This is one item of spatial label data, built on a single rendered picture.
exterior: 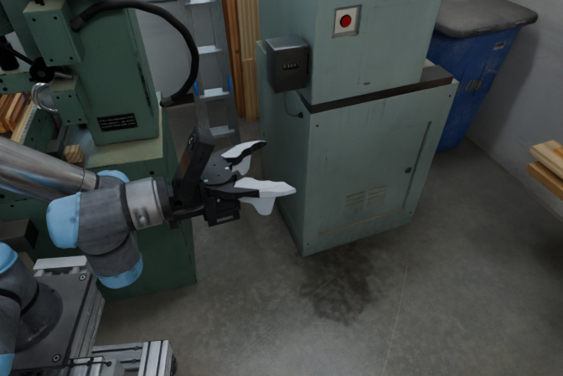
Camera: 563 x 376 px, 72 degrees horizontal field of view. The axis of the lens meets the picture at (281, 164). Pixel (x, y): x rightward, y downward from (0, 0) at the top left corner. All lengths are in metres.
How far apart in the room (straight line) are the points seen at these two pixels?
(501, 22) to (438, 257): 1.17
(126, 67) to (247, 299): 1.14
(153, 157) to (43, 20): 0.51
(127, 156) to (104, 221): 0.82
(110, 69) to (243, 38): 1.41
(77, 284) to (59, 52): 0.61
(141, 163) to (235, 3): 1.45
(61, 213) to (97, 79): 0.78
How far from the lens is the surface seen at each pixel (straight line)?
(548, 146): 2.01
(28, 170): 0.72
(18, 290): 0.93
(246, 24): 2.59
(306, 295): 1.91
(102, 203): 0.61
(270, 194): 0.58
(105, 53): 1.31
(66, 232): 0.62
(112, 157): 1.43
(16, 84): 1.50
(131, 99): 1.37
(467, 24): 2.07
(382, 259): 2.07
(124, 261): 0.68
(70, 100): 1.29
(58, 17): 1.19
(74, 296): 1.08
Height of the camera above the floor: 1.66
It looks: 42 degrees down
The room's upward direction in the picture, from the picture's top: straight up
